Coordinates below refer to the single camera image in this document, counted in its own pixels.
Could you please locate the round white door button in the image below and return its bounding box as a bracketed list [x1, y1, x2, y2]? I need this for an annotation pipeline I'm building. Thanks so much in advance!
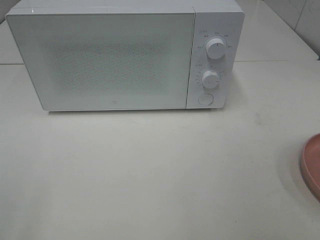
[198, 93, 214, 106]

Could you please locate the white microwave door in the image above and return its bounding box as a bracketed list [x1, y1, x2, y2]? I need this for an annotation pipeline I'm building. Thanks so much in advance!
[7, 13, 194, 111]

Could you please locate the pink round plate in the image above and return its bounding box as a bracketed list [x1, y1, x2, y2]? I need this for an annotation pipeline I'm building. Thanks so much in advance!
[299, 133, 320, 202]

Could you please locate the white lower timer knob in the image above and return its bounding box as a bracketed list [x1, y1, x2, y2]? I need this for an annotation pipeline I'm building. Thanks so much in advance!
[201, 70, 221, 89]

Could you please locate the white upper power knob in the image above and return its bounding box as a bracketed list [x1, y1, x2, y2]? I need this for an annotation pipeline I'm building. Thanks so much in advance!
[205, 36, 227, 60]

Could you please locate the white microwave oven body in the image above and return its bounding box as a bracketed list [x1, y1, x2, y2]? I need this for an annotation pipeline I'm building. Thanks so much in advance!
[6, 5, 245, 112]

